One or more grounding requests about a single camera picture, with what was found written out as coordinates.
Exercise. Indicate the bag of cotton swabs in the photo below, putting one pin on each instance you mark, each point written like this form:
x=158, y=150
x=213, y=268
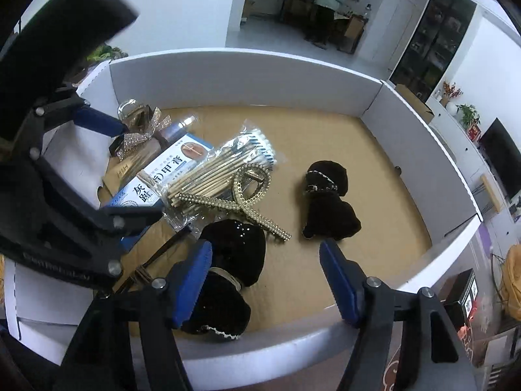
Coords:
x=211, y=171

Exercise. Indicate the black television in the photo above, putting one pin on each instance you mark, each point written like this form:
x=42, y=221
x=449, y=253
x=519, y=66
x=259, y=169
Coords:
x=502, y=159

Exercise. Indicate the green potted plant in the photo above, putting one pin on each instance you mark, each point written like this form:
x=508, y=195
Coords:
x=468, y=114

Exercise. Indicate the clear water bottle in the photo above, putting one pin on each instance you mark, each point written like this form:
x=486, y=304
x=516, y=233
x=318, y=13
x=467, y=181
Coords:
x=368, y=11

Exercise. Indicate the large white cardboard box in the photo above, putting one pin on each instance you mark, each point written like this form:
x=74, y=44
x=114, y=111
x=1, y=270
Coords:
x=244, y=85

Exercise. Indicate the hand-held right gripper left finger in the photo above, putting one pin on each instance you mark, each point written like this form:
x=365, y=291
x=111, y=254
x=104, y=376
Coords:
x=191, y=285

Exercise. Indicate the white television cabinet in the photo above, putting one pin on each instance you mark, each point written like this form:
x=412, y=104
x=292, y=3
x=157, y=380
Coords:
x=464, y=159

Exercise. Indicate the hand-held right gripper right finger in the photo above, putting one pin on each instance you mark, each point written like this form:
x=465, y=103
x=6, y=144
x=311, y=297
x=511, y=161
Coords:
x=340, y=285

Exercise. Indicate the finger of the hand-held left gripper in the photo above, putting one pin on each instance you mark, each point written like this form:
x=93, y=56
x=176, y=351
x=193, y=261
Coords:
x=99, y=122
x=134, y=220

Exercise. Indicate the wooden bench with metal legs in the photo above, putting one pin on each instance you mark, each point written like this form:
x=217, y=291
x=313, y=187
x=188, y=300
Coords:
x=488, y=189

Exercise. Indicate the orange flowers in vase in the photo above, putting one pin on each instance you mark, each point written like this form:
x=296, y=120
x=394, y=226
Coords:
x=451, y=91

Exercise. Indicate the thin black rod bundle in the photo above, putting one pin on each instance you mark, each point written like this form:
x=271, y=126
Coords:
x=163, y=248

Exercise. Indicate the round white vase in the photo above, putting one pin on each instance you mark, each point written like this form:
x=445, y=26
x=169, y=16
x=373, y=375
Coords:
x=452, y=108

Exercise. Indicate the silver spray bottle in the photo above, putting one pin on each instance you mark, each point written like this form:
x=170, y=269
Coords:
x=179, y=128

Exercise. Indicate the wooden dining chair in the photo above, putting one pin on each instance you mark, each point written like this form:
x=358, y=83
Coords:
x=353, y=32

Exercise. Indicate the silver rhinestone bow hair clip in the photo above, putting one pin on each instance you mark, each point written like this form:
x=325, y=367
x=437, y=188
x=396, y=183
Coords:
x=138, y=138

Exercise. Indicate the gold rhinestone hair claw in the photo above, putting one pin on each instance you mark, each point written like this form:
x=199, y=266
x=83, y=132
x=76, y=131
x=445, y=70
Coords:
x=244, y=203

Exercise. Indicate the red gift box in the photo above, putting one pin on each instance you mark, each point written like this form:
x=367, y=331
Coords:
x=474, y=132

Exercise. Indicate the yellow lounge chair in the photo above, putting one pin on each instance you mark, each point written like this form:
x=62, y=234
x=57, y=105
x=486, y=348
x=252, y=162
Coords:
x=513, y=277

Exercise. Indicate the black velvet bow with band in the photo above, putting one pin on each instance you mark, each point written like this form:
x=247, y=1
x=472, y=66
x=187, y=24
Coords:
x=236, y=248

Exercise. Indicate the blue white ointment box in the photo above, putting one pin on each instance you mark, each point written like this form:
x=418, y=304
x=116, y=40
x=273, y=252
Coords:
x=154, y=179

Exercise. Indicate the black box with white labels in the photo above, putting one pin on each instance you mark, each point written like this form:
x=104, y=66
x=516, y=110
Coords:
x=458, y=289

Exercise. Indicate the dark glass display cabinet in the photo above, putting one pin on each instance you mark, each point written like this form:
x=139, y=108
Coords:
x=435, y=40

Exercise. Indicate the green leafy plant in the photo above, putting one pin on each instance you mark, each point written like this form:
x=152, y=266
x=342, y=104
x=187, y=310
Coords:
x=108, y=53

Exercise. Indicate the brown cardboard box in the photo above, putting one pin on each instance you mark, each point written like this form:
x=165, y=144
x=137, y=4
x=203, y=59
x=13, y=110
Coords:
x=411, y=97

